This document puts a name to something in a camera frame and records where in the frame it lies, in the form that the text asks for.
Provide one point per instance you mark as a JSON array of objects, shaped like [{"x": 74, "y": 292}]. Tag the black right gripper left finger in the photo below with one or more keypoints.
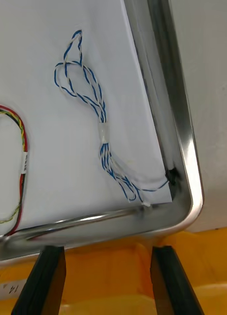
[{"x": 42, "y": 283}]

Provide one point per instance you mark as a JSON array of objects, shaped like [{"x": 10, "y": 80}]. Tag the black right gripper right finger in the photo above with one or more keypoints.
[{"x": 172, "y": 283}]

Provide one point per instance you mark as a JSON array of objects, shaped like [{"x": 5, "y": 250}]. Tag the steel tray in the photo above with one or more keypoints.
[{"x": 187, "y": 172}]

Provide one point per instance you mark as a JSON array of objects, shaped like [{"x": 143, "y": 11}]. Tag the yellow-orange plastic bin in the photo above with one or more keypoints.
[{"x": 206, "y": 258}]

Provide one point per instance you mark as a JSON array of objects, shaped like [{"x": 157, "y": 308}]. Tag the yellow-orange bin with handwriting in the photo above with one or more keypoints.
[{"x": 98, "y": 275}]

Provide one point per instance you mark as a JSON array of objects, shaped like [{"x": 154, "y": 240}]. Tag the white paper sheet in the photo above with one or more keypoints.
[{"x": 56, "y": 147}]

